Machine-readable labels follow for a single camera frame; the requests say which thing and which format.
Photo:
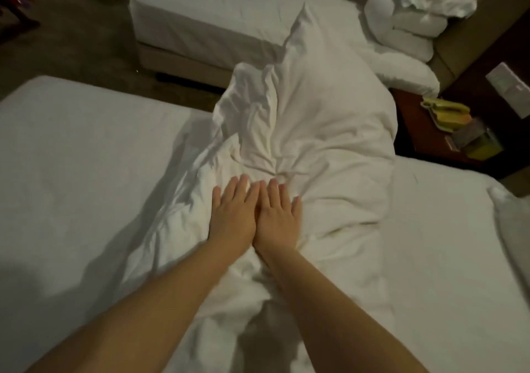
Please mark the dark wooden wall panel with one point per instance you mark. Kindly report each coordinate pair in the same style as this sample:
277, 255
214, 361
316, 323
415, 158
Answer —
488, 62

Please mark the person's left hand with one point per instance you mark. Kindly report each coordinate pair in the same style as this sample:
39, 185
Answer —
233, 219

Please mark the beige padded headboard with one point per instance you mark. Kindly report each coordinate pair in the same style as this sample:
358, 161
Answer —
497, 13

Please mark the person's right forearm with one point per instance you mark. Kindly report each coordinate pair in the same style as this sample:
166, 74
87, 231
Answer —
339, 323

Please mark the reddish wooden nightstand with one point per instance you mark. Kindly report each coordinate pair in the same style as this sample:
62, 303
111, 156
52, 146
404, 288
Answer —
422, 128

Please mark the pale green box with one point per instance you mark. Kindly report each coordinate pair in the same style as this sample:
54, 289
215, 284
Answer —
476, 138

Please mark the yellow telephone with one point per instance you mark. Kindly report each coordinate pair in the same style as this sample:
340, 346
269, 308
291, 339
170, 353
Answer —
447, 112

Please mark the person's left forearm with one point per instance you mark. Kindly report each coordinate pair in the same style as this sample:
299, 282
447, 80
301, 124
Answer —
141, 327

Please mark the white switch panel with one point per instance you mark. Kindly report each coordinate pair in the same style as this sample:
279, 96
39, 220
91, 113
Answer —
509, 87

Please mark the white duvet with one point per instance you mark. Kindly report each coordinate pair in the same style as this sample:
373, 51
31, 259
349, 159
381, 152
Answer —
406, 25
323, 112

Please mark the person's right hand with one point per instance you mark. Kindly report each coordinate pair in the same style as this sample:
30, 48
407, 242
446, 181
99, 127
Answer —
277, 224

